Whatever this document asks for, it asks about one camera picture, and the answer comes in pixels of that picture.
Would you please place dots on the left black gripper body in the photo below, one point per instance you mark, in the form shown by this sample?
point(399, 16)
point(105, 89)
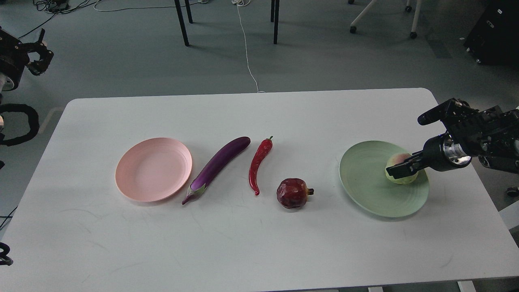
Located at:
point(13, 59)

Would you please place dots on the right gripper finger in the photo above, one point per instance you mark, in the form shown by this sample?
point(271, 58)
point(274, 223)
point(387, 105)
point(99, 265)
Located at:
point(415, 158)
point(403, 170)

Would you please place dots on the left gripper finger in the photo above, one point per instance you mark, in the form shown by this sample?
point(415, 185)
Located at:
point(37, 46)
point(39, 66)

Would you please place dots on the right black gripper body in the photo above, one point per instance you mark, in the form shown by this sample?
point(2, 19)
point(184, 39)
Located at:
point(442, 153)

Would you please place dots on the dark red pomegranate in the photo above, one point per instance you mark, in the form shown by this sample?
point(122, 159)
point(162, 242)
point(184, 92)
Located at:
point(293, 193)

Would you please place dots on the red chili pepper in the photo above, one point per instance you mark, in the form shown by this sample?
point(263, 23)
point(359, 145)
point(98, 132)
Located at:
point(262, 151)

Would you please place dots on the purple eggplant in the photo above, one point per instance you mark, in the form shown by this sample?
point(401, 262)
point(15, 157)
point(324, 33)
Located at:
point(214, 166)

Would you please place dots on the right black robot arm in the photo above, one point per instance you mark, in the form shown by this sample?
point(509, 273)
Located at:
point(491, 136)

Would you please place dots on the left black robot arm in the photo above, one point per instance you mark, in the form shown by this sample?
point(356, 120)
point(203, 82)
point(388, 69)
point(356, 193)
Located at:
point(21, 122)

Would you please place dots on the green plate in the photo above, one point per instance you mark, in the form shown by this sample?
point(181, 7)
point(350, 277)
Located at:
point(362, 174)

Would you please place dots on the white office chair base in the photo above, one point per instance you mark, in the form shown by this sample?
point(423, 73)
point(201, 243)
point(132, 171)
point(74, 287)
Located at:
point(411, 6)

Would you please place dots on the black table leg left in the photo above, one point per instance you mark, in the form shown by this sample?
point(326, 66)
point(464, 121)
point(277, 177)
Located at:
point(181, 20)

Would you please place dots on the black table leg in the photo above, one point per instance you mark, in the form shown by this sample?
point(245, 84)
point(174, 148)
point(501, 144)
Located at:
point(181, 20)
point(274, 18)

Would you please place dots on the pink plate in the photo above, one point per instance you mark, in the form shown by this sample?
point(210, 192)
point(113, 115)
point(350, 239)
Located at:
point(153, 170)

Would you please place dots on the black table leg right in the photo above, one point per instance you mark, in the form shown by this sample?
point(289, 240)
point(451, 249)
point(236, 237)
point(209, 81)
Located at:
point(274, 18)

